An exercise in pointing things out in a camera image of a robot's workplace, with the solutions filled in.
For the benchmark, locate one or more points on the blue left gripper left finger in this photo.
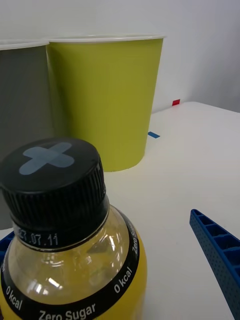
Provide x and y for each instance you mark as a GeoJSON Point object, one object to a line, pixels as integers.
{"type": "Point", "coordinates": [6, 243]}

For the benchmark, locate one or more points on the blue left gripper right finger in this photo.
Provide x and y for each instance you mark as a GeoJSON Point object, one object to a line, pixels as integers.
{"type": "Point", "coordinates": [222, 260]}

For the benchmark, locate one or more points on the yellow bottle with black cap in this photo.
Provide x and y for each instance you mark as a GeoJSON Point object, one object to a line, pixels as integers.
{"type": "Point", "coordinates": [65, 237]}

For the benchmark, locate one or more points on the grey plastic waste bin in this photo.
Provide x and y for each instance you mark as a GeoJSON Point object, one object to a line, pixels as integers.
{"type": "Point", "coordinates": [22, 100]}

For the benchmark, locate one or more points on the yellow-green plastic waste bin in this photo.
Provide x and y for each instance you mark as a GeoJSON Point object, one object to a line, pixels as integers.
{"type": "Point", "coordinates": [107, 100]}

